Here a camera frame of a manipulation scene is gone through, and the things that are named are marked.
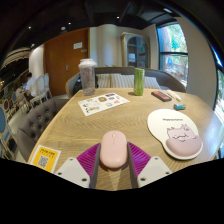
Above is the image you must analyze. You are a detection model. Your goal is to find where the yellow code sticker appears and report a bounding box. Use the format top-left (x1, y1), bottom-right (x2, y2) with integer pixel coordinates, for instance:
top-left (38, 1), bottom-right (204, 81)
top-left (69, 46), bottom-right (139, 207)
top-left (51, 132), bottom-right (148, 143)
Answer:
top-left (29, 144), bottom-right (62, 174)

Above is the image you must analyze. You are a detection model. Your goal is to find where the grey tufted armchair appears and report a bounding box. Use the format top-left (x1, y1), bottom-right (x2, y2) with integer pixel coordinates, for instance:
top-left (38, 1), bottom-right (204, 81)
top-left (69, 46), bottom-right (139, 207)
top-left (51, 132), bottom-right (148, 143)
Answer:
top-left (17, 96), bottom-right (69, 163)

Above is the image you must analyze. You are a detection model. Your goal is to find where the brown wooden door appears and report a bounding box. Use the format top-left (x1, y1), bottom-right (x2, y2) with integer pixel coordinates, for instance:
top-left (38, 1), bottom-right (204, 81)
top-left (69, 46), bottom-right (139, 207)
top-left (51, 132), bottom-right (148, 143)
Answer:
top-left (44, 28), bottom-right (90, 97)

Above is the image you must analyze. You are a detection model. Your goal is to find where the green drink can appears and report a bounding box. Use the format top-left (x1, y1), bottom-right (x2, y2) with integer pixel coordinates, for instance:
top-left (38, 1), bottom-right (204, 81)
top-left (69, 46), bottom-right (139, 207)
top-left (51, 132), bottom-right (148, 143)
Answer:
top-left (133, 67), bottom-right (146, 97)

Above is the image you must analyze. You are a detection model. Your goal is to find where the pink computer mouse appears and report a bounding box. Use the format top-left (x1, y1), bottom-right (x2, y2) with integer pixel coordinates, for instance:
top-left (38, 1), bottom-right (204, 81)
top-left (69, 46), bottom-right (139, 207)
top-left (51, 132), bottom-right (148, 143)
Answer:
top-left (99, 130), bottom-right (129, 170)

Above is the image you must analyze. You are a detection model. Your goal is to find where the black box with red print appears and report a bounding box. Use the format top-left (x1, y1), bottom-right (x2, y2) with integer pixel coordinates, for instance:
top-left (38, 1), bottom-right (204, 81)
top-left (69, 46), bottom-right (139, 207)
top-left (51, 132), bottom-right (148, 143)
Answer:
top-left (150, 90), bottom-right (173, 102)

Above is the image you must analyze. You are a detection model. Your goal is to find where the grey sofa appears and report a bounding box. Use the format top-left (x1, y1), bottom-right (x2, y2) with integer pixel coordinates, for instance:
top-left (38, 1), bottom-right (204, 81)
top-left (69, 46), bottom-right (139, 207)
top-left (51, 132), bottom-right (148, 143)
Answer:
top-left (65, 66), bottom-right (187, 99)

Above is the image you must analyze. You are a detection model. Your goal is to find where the white mouse pad, pink wrist rest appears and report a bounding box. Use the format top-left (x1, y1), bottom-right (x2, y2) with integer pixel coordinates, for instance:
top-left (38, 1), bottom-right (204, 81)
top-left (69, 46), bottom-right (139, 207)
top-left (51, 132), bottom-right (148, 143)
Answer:
top-left (146, 108), bottom-right (204, 161)

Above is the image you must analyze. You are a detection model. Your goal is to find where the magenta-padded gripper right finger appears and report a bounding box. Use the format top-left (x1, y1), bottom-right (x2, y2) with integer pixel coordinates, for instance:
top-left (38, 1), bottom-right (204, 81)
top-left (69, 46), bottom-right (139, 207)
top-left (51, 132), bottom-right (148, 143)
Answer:
top-left (126, 142), bottom-right (174, 189)

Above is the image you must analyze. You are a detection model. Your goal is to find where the group of white chairs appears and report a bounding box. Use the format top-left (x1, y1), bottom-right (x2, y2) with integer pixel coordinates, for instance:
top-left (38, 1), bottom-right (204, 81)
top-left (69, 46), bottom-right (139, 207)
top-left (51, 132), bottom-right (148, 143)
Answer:
top-left (29, 73), bottom-right (53, 104)

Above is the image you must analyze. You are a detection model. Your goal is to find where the white sticker sheet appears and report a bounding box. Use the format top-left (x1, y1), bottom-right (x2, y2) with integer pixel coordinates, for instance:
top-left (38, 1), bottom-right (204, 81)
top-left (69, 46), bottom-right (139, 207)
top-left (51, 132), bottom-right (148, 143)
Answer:
top-left (77, 92), bottom-right (131, 117)

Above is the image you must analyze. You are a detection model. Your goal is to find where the clear tumbler with white lid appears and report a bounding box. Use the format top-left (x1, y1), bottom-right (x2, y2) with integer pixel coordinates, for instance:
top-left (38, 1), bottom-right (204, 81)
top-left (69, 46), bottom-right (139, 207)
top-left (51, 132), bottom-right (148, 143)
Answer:
top-left (78, 58), bottom-right (98, 97)

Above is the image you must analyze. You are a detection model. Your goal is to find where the arched glass door cabinet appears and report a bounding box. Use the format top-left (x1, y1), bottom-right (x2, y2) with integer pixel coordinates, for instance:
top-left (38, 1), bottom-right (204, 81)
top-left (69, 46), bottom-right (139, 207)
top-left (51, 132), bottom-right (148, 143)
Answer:
top-left (120, 32), bottom-right (149, 69)

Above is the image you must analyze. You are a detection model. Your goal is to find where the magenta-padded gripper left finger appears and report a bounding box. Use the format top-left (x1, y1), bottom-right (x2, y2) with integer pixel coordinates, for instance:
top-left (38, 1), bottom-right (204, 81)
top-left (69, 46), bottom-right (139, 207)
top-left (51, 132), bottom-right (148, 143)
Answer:
top-left (54, 142), bottom-right (102, 190)

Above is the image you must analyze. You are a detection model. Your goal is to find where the small teal pack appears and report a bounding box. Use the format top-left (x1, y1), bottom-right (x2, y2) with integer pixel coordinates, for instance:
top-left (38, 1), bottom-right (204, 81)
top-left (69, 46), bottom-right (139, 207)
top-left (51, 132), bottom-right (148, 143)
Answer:
top-left (173, 103), bottom-right (187, 111)

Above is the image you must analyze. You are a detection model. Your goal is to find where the black framed window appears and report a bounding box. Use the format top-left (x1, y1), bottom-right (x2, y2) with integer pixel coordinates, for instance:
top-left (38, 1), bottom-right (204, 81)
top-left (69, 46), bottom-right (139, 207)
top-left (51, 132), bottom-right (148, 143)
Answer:
top-left (157, 23), bottom-right (189, 88)

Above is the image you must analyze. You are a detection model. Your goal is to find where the striped cushion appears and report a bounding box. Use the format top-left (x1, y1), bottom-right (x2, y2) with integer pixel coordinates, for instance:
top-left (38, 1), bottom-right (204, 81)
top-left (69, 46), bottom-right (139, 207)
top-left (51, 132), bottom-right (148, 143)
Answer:
top-left (96, 73), bottom-right (113, 89)
top-left (109, 73), bottom-right (136, 89)
top-left (143, 76), bottom-right (162, 90)

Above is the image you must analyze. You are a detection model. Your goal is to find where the person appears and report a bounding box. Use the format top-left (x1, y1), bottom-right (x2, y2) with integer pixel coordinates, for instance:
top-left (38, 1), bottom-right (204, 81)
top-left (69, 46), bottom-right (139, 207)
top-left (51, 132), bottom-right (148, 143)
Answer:
top-left (24, 72), bottom-right (39, 98)

